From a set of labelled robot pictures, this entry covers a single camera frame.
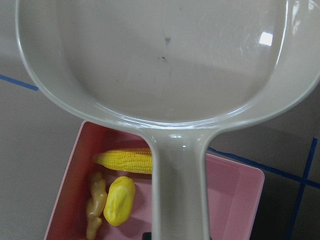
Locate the yellow toy bell pepper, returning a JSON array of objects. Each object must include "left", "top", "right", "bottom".
[{"left": 103, "top": 176, "right": 136, "bottom": 227}]

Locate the beige plastic dustpan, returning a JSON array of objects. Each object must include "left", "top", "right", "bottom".
[{"left": 15, "top": 0, "right": 320, "bottom": 240}]

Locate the pink plastic bin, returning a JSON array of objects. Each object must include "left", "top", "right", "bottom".
[{"left": 45, "top": 121, "right": 265, "bottom": 240}]

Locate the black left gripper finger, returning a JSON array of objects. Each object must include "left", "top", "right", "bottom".
[{"left": 142, "top": 232, "right": 152, "bottom": 240}]

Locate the brown toy ginger root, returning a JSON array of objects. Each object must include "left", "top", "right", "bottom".
[{"left": 86, "top": 172, "right": 108, "bottom": 240}]

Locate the yellow toy corn cob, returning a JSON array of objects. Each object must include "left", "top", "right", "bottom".
[{"left": 93, "top": 147, "right": 153, "bottom": 175}]

